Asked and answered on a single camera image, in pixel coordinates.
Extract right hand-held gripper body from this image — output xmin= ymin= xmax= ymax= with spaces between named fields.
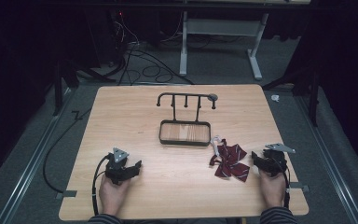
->
xmin=262 ymin=142 xmax=296 ymax=177

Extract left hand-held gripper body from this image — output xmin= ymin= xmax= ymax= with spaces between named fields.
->
xmin=104 ymin=147 xmax=131 ymax=186

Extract dark red striped bow tie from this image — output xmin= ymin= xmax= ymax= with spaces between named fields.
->
xmin=209 ymin=134 xmax=252 ymax=183

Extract black hook rack wooden tray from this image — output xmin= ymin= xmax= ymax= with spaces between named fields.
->
xmin=156 ymin=91 xmax=219 ymax=147

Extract person's right hand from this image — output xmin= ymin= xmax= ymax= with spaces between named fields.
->
xmin=258 ymin=169 xmax=287 ymax=209

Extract person's left hand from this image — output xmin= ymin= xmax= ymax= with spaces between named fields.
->
xmin=98 ymin=174 xmax=132 ymax=217

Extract grey tape strip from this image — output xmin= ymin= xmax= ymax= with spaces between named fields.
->
xmin=55 ymin=189 xmax=78 ymax=201
xmin=288 ymin=182 xmax=310 ymax=193

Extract black metal stand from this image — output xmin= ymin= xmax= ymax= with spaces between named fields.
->
xmin=51 ymin=59 xmax=117 ymax=117
xmin=262 ymin=66 xmax=321 ymax=128

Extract right hand-held gripper black cable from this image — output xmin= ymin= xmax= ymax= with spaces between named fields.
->
xmin=273 ymin=158 xmax=292 ymax=210

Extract hand-held gripper black cable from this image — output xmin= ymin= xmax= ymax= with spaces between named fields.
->
xmin=91 ymin=154 xmax=110 ymax=217
xmin=273 ymin=158 xmax=292 ymax=210

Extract left hand-held gripper black cable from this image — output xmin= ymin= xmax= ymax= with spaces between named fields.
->
xmin=91 ymin=154 xmax=110 ymax=217

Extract metal floor rail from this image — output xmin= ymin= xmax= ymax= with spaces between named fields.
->
xmin=0 ymin=87 xmax=76 ymax=224
xmin=295 ymin=94 xmax=358 ymax=224

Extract long black floor cable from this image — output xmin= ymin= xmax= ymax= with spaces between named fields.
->
xmin=42 ymin=106 xmax=93 ymax=194

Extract tangle of black floor cables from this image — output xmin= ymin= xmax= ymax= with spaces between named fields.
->
xmin=106 ymin=12 xmax=197 ymax=87

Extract white metal desk frame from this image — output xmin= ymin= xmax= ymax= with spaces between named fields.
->
xmin=179 ymin=10 xmax=270 ymax=81

